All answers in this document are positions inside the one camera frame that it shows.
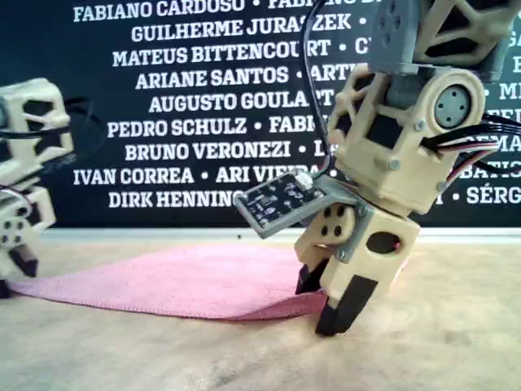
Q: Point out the left gripper moving finger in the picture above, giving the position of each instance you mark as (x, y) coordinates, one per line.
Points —
(10, 240)

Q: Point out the right gripper fixed finger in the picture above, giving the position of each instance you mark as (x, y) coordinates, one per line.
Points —
(346, 305)

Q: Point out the left gripper beige body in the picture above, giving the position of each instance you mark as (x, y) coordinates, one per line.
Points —
(45, 207)

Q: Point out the right gripper beige body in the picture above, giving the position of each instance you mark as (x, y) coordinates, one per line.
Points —
(390, 264)

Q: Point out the right gripper moving finger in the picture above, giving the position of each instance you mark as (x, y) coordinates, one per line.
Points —
(325, 232)

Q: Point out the left gripper fixed finger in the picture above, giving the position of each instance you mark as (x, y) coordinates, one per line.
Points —
(4, 289)

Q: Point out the pink cloth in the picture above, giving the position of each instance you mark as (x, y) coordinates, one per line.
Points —
(183, 277)

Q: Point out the right beige robot arm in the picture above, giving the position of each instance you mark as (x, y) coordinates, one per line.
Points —
(407, 171)

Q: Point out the left beige robot arm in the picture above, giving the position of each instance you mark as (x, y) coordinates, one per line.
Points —
(40, 93)

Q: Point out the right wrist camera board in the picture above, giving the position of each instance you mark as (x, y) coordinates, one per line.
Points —
(277, 199)

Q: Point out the aluminium rail under banner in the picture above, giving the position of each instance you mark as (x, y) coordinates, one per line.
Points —
(163, 235)

